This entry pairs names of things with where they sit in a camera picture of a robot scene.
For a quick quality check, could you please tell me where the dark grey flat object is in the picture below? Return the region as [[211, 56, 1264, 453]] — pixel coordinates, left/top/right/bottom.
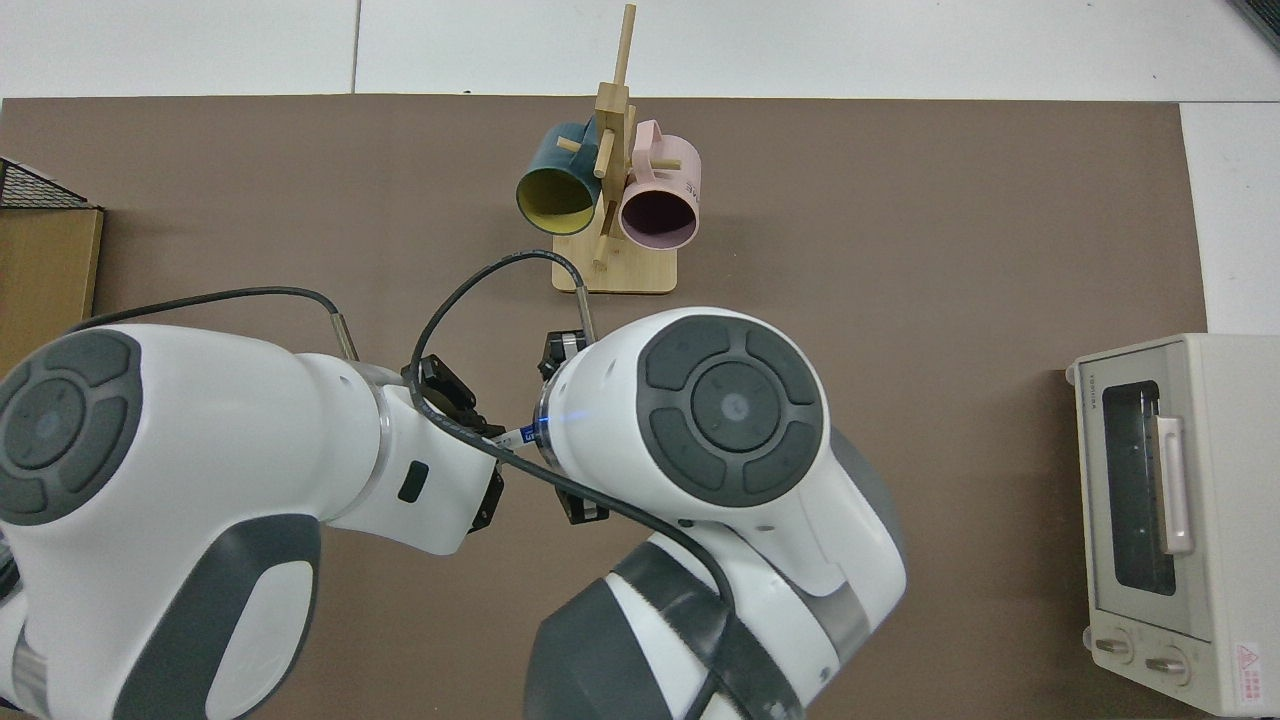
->
[[1228, 0, 1280, 51]]

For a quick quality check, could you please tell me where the pink mug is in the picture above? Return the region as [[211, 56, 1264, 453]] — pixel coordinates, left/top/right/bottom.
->
[[618, 120, 703, 251]]

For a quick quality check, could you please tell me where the wire basket with wooden floor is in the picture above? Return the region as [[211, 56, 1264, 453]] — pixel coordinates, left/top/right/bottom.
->
[[0, 157, 106, 376]]

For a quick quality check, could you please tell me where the brown table cloth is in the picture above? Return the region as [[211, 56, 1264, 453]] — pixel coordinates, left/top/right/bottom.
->
[[0, 95, 1211, 720]]

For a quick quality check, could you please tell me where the pale toaster oven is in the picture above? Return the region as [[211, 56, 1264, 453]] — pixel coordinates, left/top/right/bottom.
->
[[1065, 333, 1280, 716]]

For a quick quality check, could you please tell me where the dark teal mug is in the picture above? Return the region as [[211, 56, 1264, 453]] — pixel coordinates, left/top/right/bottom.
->
[[516, 120, 603, 238]]

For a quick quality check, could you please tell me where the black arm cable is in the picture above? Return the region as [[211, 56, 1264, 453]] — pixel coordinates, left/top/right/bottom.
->
[[408, 250, 741, 720], [62, 287, 361, 363]]

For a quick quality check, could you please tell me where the wooden cup stand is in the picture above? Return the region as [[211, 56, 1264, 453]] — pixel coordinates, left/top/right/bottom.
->
[[552, 3, 679, 295]]

